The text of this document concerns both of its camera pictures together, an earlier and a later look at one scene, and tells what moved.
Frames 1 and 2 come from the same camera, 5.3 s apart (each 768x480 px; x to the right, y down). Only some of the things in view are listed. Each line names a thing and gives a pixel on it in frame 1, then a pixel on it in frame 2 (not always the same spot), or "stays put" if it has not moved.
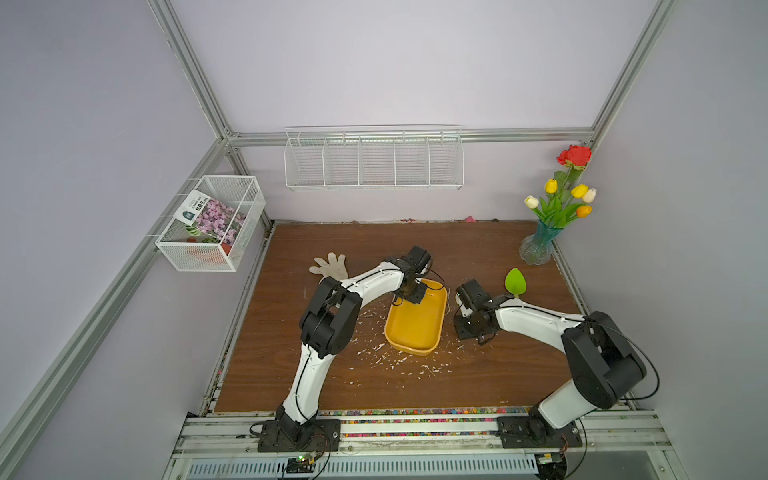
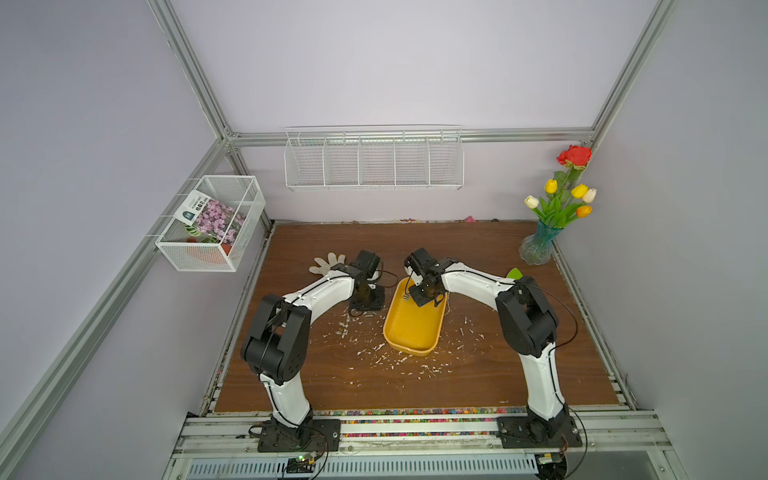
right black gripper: x=461 y=331 -> x=419 y=297
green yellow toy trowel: x=515 y=282 stays put
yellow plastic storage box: x=415 y=328 stays put
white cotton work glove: x=334 y=267 stays put
